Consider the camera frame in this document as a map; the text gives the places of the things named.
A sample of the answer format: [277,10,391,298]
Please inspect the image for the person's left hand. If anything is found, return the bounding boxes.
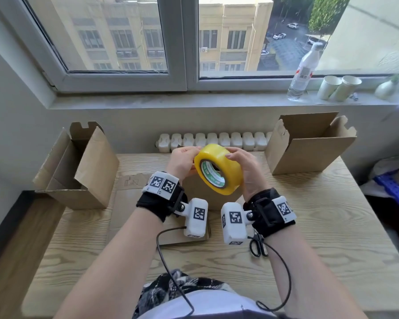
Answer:
[166,146,202,181]

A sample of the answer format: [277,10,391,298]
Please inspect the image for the person's right hand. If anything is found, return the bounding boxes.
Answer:
[225,147,271,203]

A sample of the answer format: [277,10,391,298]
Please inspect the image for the yellow packing tape roll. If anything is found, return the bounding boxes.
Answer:
[194,144,244,196]

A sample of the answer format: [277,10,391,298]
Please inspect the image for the person's right forearm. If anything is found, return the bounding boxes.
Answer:
[264,224,368,319]

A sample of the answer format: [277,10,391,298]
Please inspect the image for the person's left forearm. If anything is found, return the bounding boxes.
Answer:
[53,206,164,319]

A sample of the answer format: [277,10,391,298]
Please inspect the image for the white radiator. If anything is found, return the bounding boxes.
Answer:
[155,131,274,153]

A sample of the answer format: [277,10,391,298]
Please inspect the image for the wide open cardboard box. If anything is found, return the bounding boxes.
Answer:
[264,112,358,176]

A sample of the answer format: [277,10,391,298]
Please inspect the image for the flat cardboard box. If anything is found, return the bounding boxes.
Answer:
[106,173,245,246]

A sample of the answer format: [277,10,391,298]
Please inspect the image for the black scissors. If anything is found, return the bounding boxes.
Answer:
[249,229,269,258]

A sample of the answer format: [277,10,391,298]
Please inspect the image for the tall open cardboard box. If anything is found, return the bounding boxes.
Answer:
[33,121,120,210]

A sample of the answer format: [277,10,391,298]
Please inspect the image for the clear plastic bottle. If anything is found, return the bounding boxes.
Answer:
[287,42,324,102]

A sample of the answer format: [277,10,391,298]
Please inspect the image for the white paper cup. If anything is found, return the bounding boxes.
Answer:
[317,75,342,101]
[332,75,362,103]

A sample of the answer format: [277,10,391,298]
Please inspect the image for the person's patterned clothing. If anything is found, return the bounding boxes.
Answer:
[132,269,280,319]

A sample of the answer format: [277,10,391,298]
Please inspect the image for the white plastic bag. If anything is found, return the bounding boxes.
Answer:
[361,156,399,198]

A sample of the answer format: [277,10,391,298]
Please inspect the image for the blue plastic crate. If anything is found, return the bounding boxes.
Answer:
[373,171,399,217]

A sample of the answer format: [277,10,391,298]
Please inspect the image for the white vase with plant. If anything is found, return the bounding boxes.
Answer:
[374,74,399,100]

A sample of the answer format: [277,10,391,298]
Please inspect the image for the black left wrist strap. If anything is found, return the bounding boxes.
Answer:
[136,171,189,223]

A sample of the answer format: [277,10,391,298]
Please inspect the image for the black wrist strap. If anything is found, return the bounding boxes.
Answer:
[243,187,297,238]
[136,171,189,223]

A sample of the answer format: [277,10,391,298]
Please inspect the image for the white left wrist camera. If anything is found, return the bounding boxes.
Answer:
[174,197,209,238]

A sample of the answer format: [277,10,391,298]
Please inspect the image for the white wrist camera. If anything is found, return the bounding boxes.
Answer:
[174,197,209,238]
[220,202,254,246]

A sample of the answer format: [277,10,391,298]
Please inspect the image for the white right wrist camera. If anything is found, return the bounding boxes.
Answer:
[220,202,254,246]

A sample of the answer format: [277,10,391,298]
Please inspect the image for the black right wrist strap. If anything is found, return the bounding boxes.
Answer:
[243,187,297,238]

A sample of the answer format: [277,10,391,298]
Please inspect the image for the white window frame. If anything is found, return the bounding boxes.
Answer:
[0,0,399,94]

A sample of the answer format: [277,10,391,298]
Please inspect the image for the black left camera cable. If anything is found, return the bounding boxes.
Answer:
[156,226,195,318]

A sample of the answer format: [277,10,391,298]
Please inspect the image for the black camera cable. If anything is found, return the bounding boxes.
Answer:
[255,240,292,312]
[156,226,195,318]

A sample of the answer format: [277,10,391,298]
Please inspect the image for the black right camera cable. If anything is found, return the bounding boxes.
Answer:
[255,240,292,312]

